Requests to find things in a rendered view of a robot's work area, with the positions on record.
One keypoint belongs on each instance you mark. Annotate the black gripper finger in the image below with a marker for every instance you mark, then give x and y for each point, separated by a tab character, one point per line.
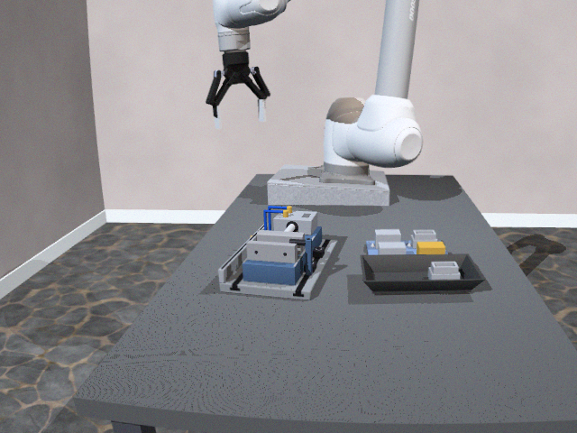
215	99
262	92

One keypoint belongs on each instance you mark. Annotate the yellow rectangular block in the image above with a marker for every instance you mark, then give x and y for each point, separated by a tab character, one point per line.
430	248

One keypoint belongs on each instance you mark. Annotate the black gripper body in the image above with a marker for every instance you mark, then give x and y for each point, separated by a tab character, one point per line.
230	61

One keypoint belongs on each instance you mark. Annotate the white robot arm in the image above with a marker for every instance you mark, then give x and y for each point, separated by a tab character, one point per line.
384	136

